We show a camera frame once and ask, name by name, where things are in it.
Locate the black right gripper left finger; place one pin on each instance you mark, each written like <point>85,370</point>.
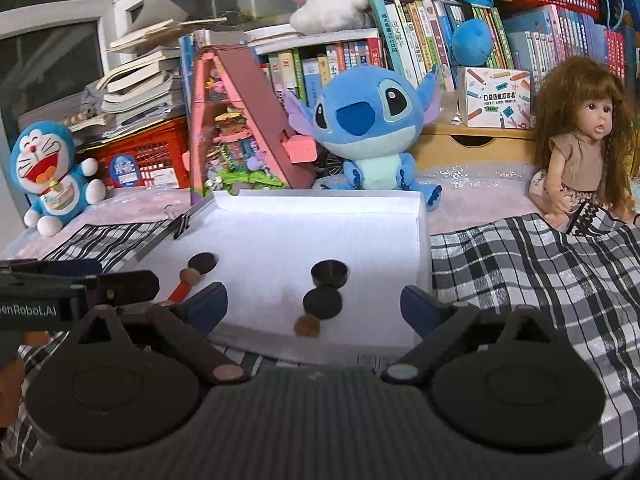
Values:
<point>132,340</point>

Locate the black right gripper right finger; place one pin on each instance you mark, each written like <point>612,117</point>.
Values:
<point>450,330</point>

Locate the red handled wooden stick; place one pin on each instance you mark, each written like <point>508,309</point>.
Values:
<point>182,287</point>

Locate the black round cap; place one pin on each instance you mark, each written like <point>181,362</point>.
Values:
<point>331,273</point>
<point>203,262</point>

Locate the person's hand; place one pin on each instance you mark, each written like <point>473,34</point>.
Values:
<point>13,370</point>

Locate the small brown round piece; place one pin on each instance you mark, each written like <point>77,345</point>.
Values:
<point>190,276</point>

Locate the black binder clip on box edge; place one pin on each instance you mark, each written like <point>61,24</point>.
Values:
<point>178,223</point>

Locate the brown round disc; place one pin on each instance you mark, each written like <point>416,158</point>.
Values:
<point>307,325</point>

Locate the black round disc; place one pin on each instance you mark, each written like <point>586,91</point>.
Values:
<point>323,302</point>

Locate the white cardboard box tray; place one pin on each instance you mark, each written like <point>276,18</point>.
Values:
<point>266,244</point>

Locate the Doraemon plush toy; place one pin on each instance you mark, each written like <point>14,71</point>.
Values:
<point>43,165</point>

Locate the black white plaid cloth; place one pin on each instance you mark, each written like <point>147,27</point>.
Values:
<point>516,410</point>

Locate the red plastic crate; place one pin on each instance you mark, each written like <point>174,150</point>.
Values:
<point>150,158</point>

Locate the wooden drawer box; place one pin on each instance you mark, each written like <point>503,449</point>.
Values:
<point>451,145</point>

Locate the pink triangular toy house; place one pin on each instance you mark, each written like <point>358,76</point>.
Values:
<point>239,133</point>

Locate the stack of books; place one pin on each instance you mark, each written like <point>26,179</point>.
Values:
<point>126,87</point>

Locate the brown haired baby doll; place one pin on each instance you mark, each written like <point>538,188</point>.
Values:
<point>584,136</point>

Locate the blue Stitch plush toy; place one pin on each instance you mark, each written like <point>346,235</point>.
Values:
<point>369,117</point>

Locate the white colourful pencil box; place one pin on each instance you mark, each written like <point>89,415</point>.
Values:
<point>494,98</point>

